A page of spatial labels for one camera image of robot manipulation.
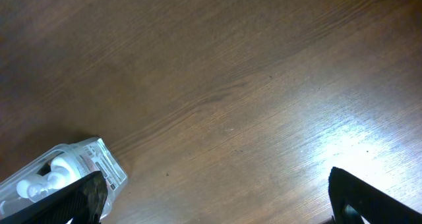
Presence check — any white lotion bottle clear cap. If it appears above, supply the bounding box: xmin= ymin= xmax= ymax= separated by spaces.
xmin=16 ymin=154 xmax=82 ymax=203

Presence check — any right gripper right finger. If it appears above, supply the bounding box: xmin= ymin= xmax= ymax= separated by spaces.
xmin=328 ymin=167 xmax=421 ymax=224

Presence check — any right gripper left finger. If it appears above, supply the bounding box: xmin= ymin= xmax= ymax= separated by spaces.
xmin=1 ymin=171 xmax=108 ymax=224

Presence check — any clear plastic container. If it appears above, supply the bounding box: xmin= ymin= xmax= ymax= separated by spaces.
xmin=1 ymin=137 xmax=128 ymax=219

